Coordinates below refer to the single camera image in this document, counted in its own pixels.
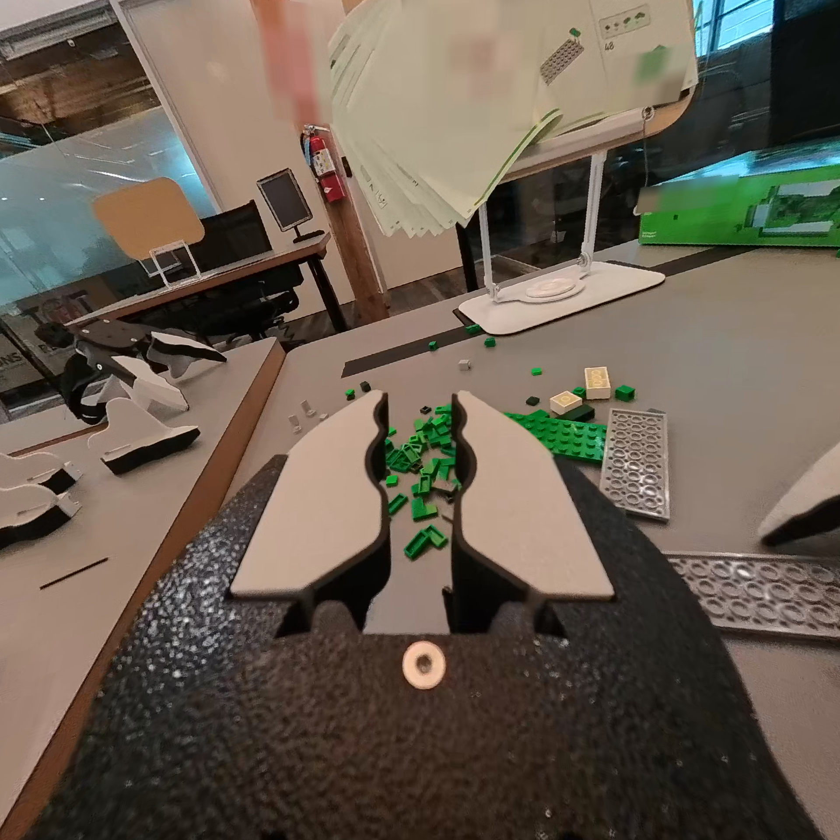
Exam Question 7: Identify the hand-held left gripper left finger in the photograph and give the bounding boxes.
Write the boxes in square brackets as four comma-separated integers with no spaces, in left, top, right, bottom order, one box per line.
[230,390,393,636]

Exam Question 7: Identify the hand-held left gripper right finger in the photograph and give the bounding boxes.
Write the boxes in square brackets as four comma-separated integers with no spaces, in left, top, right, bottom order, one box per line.
[448,391,616,636]

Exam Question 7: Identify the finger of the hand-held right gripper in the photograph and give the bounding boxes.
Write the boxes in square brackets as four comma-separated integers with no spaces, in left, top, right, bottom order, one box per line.
[758,443,840,547]

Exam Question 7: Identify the pile of small green pieces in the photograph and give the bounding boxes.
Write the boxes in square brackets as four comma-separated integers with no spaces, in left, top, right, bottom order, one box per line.
[382,403,460,563]

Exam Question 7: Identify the grey desk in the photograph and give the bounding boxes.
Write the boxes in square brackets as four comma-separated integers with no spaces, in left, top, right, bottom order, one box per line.
[217,239,840,840]

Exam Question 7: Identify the wooden office desk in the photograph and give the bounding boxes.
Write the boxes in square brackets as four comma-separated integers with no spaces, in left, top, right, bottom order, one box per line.
[66,231,349,336]

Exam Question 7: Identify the green studded plate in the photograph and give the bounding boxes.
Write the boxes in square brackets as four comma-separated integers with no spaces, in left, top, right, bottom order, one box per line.
[503,409,609,469]

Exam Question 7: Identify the grey studded plate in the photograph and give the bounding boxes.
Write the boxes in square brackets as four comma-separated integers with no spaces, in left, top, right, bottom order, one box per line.
[665,554,840,641]
[600,407,672,523]

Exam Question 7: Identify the wood-edged grey table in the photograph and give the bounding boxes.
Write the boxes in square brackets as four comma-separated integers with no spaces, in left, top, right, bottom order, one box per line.
[0,338,287,840]

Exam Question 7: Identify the black tape strip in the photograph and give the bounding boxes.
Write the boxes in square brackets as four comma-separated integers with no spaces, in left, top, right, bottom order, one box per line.
[341,244,782,379]

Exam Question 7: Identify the white book stand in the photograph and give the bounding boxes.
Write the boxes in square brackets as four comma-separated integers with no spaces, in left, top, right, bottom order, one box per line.
[457,85,700,336]

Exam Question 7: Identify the wooden pillar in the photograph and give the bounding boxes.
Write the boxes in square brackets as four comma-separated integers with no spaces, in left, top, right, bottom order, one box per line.
[308,125,393,323]

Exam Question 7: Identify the thin black stick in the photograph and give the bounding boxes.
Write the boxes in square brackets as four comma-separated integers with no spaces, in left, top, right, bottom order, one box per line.
[38,557,110,590]

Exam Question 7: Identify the black office chair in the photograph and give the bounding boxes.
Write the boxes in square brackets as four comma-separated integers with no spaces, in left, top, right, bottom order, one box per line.
[193,199,303,336]

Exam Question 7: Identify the green brick set box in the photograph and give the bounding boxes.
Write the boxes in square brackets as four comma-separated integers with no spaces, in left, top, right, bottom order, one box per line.
[635,147,840,248]

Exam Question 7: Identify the black framed tablet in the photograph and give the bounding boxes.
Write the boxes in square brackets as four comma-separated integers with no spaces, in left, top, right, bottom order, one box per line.
[255,168,326,245]

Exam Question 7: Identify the beige board stand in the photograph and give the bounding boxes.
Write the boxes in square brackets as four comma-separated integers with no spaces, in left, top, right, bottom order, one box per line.
[91,176,206,290]

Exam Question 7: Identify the red fire extinguisher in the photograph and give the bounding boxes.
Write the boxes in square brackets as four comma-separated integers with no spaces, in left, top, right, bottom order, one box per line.
[300,124,347,206]

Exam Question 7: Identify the pale green instruction booklet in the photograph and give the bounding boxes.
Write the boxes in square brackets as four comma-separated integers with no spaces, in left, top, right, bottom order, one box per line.
[327,0,700,239]

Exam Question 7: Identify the black monitor screen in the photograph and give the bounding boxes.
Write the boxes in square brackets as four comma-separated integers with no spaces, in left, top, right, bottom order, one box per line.
[768,0,840,147]

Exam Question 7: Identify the loose black gripper frame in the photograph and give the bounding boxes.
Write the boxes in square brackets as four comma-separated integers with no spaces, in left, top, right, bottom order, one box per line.
[60,317,228,426]

